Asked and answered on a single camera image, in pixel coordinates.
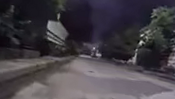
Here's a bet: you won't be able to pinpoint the grey concrete road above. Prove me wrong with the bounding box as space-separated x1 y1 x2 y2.
3 44 175 99

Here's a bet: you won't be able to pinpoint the raised concrete pavement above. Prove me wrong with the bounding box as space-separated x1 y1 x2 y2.
0 44 77 99

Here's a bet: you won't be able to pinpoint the low concrete wall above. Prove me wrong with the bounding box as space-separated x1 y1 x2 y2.
0 44 43 72

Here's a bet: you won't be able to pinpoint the green tree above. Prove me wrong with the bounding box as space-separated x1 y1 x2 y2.
133 2 175 73

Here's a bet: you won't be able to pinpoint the dark trees and bushes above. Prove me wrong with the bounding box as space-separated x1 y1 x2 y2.
0 0 67 59

